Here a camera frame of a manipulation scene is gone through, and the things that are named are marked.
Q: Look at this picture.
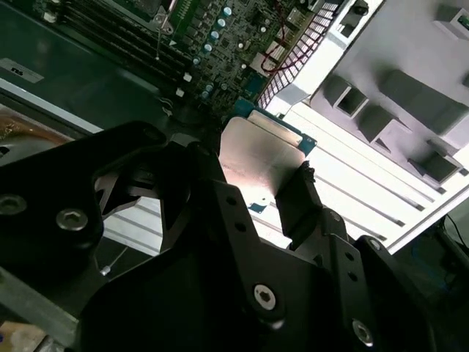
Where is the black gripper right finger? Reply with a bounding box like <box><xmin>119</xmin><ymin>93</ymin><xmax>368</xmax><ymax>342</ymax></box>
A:
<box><xmin>274</xmin><ymin>160</ymin><xmax>444</xmax><ymax>352</ymax></box>

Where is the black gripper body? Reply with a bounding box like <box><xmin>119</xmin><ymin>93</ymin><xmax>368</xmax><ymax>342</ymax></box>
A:
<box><xmin>78</xmin><ymin>251</ymin><xmax>353</xmax><ymax>352</ymax></box>

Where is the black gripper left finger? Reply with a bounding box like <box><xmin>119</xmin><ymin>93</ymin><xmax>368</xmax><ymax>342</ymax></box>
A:
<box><xmin>0</xmin><ymin>120</ymin><xmax>291</xmax><ymax>329</ymax></box>

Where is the silver CPU with green board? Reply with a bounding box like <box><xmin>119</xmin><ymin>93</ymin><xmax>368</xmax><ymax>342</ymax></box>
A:
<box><xmin>218</xmin><ymin>106</ymin><xmax>317</xmax><ymax>214</ymax></box>

